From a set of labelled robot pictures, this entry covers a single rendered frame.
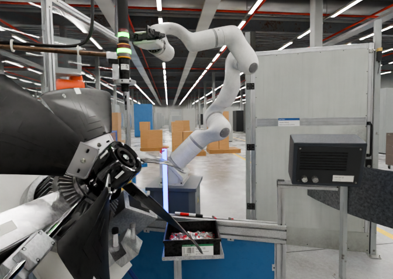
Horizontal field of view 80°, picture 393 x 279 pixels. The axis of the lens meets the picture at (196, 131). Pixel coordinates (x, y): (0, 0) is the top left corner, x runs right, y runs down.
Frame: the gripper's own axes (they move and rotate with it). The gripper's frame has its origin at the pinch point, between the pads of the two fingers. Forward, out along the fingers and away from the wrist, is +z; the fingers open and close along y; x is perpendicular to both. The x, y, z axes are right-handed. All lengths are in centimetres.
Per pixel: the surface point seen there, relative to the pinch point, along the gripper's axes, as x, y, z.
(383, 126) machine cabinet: -81, -484, -837
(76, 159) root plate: -42, 4, 29
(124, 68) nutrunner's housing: -15.7, -0.8, 11.9
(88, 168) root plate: -45, 3, 27
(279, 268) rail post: -99, -53, -22
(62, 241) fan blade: -50, -11, 52
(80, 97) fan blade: -24.0, 17.2, 10.4
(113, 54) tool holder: -11.4, 2.0, 13.5
